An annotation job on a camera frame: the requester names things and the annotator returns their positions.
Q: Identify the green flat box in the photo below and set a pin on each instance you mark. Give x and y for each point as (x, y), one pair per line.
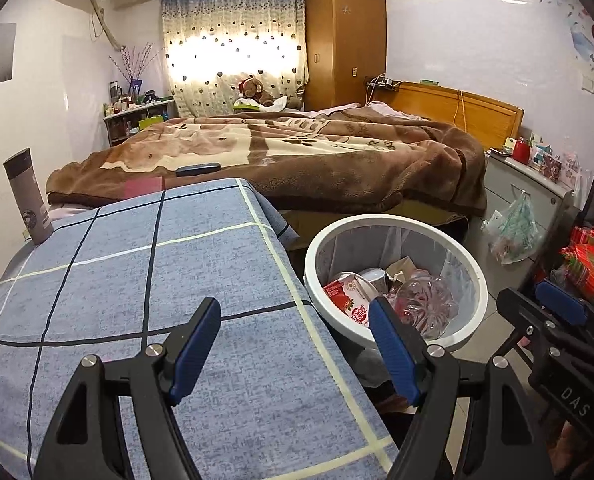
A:
(244, 105)

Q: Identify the red white milk carton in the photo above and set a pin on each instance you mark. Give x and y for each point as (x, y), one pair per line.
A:
(349, 305)

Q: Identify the hanging plastic bag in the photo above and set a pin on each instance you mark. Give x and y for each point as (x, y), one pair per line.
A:
(514, 230)

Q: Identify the patterned window curtain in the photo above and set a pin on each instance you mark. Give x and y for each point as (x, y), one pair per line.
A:
(227, 15)

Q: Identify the white wall switch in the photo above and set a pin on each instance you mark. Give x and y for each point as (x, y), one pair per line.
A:
(589, 84)

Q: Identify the red flat box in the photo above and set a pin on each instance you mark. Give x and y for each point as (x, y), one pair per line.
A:
(144, 187)

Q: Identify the cluttered white shelf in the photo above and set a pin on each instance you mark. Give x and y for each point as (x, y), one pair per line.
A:
(122, 127)

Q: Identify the clear plastic bottle red label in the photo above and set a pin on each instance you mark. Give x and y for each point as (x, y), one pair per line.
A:
(427, 305)

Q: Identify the assorted small boxes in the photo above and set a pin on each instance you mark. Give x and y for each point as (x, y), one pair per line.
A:
(549, 165)

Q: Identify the wooden headboard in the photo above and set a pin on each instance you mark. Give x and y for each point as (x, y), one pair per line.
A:
(477, 110)

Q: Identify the white round trash bin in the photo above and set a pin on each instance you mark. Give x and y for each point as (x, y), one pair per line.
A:
(311, 272)

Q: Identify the air conditioner pipe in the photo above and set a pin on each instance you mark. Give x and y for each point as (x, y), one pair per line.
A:
(108, 35)

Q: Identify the pink bed sheet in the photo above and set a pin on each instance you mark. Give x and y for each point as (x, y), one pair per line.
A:
(377, 108)

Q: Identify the wooden wardrobe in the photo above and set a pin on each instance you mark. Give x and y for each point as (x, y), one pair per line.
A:
(344, 35)

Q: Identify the grey nightstand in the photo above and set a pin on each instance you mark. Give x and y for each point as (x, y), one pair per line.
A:
(502, 180)

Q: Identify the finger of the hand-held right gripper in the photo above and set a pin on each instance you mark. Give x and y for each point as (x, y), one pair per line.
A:
(559, 302)
(519, 310)

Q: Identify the purple flower branches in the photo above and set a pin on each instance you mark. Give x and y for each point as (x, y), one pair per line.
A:
(137, 65)

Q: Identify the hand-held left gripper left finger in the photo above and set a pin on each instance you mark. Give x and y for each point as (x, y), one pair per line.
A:
(194, 345)

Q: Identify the power strip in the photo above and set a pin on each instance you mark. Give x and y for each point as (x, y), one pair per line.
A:
(384, 82)

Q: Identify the brown bed base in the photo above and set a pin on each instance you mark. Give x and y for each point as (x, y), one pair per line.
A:
(327, 220)

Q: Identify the brown teddy bear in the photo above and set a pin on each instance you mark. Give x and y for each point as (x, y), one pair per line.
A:
(254, 90)

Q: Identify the red green plaid bag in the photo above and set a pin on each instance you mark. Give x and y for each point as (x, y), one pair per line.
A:
(592, 265)

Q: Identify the dark flat phone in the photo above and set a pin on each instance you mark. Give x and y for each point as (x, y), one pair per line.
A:
(198, 169)

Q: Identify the blue checked tablecloth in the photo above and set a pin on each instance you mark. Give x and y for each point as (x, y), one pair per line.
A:
(102, 285)

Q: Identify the brown printed blanket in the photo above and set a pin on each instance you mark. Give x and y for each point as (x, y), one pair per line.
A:
(327, 160)

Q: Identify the red jar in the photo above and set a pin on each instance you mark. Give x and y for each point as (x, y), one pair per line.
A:
(521, 152)

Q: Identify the grey thermos bottle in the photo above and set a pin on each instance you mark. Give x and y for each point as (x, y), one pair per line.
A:
(27, 195)

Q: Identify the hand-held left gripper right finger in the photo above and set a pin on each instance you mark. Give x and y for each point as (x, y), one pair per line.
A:
(394, 350)

